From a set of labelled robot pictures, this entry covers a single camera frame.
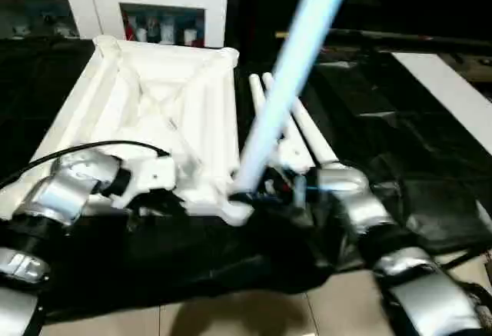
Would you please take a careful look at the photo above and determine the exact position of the white plastic table top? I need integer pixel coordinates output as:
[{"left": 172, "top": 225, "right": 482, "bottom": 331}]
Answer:
[{"left": 0, "top": 36, "right": 256, "bottom": 226}]

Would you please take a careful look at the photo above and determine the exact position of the black mat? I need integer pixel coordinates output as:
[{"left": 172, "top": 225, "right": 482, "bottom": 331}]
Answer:
[{"left": 0, "top": 35, "right": 492, "bottom": 321}]

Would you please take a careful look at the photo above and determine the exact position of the white board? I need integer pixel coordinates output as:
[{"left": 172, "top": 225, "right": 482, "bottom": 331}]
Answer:
[{"left": 392, "top": 52, "right": 492, "bottom": 157}]

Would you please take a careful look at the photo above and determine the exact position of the black floor stand bar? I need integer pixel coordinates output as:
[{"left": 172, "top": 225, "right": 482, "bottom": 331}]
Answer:
[{"left": 446, "top": 248, "right": 492, "bottom": 272}]

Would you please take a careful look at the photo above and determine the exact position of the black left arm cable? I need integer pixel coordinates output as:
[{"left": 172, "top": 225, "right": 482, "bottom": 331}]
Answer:
[{"left": 0, "top": 141, "right": 171, "bottom": 191}]

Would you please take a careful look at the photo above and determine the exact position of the black metal rail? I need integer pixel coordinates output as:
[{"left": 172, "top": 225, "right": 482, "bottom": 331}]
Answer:
[{"left": 277, "top": 28, "right": 492, "bottom": 55}]

